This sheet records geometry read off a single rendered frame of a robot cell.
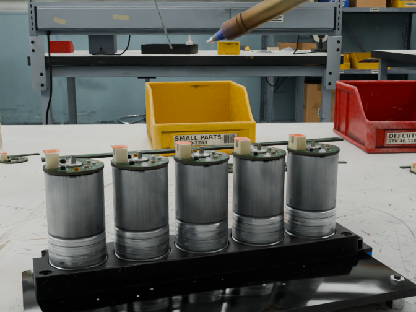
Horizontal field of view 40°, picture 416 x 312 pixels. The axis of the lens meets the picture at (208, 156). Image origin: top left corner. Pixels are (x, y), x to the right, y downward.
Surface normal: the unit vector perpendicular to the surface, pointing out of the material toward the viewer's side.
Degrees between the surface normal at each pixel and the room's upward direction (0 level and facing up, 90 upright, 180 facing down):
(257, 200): 90
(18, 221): 0
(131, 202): 90
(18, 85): 90
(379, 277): 0
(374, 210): 0
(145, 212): 90
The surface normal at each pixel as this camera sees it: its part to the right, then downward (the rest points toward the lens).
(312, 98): 0.08, 0.22
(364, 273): 0.00, -0.98
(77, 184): 0.36, 0.20
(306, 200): -0.33, 0.21
